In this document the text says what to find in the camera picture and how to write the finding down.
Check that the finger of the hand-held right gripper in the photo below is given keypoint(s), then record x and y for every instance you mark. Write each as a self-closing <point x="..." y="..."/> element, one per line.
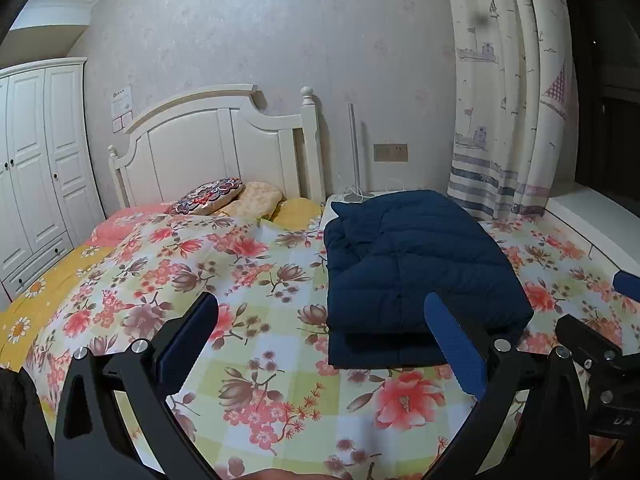
<point x="585" y="335"/>
<point x="628" y="283"/>

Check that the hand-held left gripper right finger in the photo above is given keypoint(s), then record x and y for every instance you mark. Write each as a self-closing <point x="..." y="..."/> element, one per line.
<point x="452" y="340"/>

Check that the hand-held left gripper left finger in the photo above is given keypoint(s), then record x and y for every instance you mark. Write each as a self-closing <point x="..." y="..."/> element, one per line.
<point x="190" y="335"/>

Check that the dark blue quilted jacket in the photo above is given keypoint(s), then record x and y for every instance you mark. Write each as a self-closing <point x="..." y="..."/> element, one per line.
<point x="425" y="260"/>

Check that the white window ledge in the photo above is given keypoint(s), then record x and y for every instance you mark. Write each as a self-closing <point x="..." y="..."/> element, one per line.
<point x="595" y="220"/>

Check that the floral checked bedsheet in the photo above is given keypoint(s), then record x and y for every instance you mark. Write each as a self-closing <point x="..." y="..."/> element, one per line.
<point x="250" y="285"/>

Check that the pink pillow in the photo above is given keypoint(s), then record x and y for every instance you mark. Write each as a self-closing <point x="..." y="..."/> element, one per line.
<point x="125" y="220"/>

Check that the round patterned cushion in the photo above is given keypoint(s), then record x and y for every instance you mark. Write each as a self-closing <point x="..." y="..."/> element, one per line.
<point x="207" y="196"/>

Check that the beige floral pillow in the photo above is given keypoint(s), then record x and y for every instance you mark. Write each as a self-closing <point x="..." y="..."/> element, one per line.
<point x="252" y="200"/>

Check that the yellow daisy sheet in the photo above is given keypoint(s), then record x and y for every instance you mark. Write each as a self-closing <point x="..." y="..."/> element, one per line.
<point x="40" y="290"/>

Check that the yellow pillow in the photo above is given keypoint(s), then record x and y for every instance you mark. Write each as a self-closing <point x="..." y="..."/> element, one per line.
<point x="297" y="211"/>

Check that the white wooden bed headboard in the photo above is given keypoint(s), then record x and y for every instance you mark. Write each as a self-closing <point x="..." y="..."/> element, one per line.
<point x="200" y="145"/>

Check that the dark cloth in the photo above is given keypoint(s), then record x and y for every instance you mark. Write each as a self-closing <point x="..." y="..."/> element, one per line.
<point x="17" y="420"/>

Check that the dark window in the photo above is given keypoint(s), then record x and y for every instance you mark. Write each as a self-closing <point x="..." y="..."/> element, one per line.
<point x="610" y="60"/>

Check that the white wardrobe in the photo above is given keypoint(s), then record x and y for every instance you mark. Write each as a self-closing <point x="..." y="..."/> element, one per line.
<point x="35" y="170"/>

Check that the sailboat print curtain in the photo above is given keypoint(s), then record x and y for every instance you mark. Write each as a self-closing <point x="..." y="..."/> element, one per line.
<point x="500" y="85"/>

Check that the beige wall socket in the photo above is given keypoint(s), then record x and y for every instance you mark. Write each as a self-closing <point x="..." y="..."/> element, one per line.
<point x="390" y="153"/>

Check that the white paper wall notice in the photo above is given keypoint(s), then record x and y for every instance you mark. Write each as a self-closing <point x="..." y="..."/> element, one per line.
<point x="122" y="107"/>

